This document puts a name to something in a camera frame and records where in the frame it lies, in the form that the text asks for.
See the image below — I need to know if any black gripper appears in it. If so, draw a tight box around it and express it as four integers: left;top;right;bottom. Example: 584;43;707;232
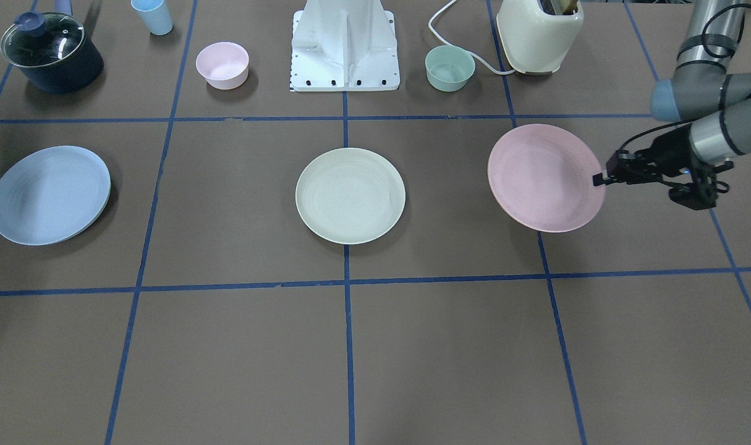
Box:
592;125;702;187

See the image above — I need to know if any pink plate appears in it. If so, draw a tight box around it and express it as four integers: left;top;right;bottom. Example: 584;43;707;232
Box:
486;124;605;233

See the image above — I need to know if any blue plate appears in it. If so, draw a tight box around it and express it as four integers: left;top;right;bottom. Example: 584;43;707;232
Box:
0;145;112;246

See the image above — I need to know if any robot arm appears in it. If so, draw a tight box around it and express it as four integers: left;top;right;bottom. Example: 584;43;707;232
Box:
593;1;751;193

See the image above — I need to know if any cream toaster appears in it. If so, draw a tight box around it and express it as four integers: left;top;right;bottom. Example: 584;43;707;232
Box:
496;1;585;75

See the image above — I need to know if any green bowl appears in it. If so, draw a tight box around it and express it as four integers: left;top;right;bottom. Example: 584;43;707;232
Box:
424;44;476;92

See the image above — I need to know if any pink bowl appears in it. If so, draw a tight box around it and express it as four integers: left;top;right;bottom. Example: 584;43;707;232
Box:
195;41;250;90

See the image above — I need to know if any light blue cup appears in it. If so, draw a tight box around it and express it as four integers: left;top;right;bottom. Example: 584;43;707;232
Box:
130;0;174;36

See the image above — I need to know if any dark blue pot with lid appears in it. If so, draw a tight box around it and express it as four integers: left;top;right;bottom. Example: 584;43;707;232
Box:
0;1;104;94

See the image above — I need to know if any white toaster cable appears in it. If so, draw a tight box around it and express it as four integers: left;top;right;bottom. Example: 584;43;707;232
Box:
428;0;517;76

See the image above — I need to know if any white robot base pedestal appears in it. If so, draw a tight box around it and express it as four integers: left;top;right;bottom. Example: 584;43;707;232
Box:
289;1;401;92

